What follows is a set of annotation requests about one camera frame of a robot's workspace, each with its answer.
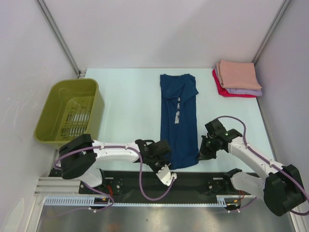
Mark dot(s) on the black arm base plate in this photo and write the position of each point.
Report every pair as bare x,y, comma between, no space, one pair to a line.
132,187

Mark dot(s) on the folded pink t shirt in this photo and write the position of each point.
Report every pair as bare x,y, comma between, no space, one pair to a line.
237,75

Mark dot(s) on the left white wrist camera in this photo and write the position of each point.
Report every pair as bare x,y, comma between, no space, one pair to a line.
166,176

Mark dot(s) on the folded lilac t shirt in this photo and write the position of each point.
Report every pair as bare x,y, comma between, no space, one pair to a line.
257,93

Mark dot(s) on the dark blue t shirt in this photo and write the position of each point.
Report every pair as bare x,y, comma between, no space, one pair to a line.
179,119

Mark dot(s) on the aluminium frame post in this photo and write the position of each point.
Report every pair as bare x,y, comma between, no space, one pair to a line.
273,26
58,36

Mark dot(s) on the right aluminium frame post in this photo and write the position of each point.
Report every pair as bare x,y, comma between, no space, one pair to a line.
273,26

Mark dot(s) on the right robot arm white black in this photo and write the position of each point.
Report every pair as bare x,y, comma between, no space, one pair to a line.
279,186

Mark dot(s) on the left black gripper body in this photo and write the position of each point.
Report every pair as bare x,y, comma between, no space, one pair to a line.
157,163

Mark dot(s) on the white slotted cable duct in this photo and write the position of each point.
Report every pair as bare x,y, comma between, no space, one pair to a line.
220,201

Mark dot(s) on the folded red t shirt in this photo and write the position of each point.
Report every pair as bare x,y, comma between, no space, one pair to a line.
223,92

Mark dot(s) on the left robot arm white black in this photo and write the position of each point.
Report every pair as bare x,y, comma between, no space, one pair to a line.
84,158

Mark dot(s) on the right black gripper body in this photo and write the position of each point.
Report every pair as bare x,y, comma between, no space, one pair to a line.
208,148

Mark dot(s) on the left aluminium frame post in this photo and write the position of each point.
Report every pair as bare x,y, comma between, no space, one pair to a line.
58,36

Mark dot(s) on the olive green plastic basket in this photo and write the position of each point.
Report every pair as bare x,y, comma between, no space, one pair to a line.
73,108

